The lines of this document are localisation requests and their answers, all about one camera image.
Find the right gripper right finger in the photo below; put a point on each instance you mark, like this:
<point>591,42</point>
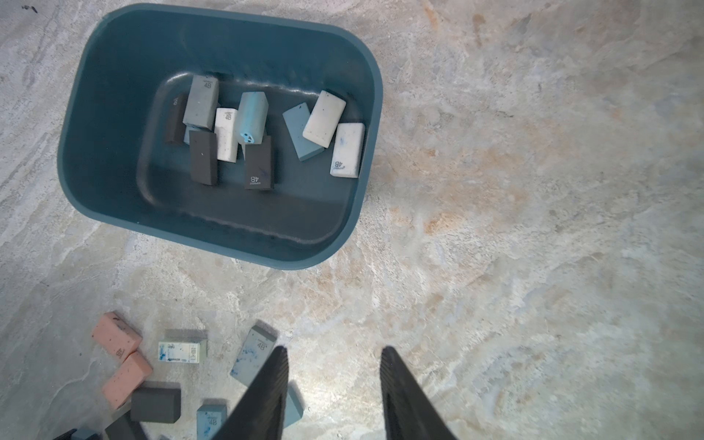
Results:
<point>408,413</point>

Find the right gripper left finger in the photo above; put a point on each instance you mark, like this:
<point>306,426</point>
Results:
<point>260,412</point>

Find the pink eraser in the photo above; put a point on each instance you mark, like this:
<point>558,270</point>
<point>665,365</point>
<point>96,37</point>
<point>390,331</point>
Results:
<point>114,335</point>
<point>130,375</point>

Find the black eraser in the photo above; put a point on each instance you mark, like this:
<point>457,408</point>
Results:
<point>175,129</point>
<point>259,166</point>
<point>156,405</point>
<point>125,428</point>
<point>203,148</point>

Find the white eraser bottom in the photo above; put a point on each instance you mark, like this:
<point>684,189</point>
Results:
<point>323,121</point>

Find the grey eraser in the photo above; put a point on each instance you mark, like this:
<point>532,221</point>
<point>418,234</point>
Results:
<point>254,353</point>
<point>202,102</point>

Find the blue eraser middle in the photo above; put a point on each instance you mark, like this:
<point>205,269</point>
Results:
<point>209,419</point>

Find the white printed eraser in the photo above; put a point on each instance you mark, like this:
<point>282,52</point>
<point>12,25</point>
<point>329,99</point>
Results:
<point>192,351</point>

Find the teal plastic storage box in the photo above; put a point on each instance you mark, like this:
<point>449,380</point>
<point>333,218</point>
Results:
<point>116,166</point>

